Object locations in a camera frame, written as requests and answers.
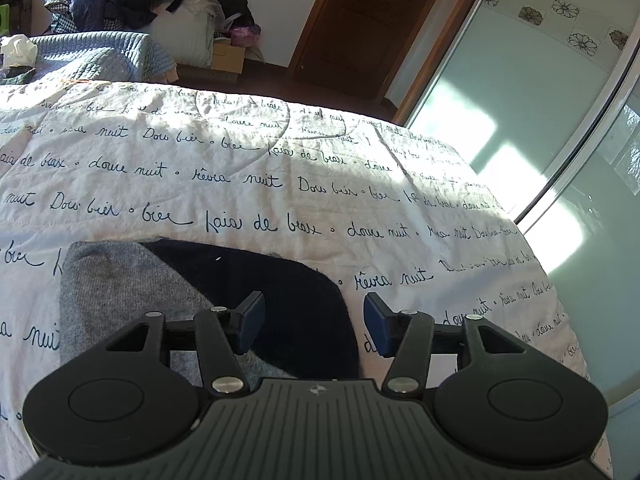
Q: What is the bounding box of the white printed blanket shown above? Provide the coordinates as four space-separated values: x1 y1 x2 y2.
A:
0 80 616 480

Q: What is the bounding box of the brown wooden door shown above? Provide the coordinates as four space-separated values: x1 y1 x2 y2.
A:
287 0 458 103

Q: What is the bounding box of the light blue quilted cover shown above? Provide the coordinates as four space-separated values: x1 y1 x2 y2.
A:
0 31 178 86

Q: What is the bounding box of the frosted glass wardrobe door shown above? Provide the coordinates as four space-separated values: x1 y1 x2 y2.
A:
385 0 640 480

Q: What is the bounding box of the white bedding bag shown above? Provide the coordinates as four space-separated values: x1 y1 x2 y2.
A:
150 0 226 68

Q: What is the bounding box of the white crumpled bag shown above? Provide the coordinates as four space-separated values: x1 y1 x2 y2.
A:
0 34 39 68

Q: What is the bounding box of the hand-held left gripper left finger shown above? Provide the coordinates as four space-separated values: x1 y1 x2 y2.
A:
104 291 266 401

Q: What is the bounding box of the dark green cloth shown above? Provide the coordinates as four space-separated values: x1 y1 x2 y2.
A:
0 66 37 86

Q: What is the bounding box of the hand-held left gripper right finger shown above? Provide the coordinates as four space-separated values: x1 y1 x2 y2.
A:
364 292 534 401

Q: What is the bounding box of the pink bag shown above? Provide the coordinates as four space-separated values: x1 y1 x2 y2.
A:
230 25 262 49

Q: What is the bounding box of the navy puffy jacket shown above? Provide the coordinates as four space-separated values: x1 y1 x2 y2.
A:
65 0 156 31

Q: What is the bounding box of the grey and navy sweater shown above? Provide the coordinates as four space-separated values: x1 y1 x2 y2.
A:
59 240 362 391

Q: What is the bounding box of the cardboard box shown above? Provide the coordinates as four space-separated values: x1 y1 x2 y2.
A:
210 42 247 75

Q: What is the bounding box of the black white patterned cloth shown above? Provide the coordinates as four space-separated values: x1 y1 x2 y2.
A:
44 0 82 36

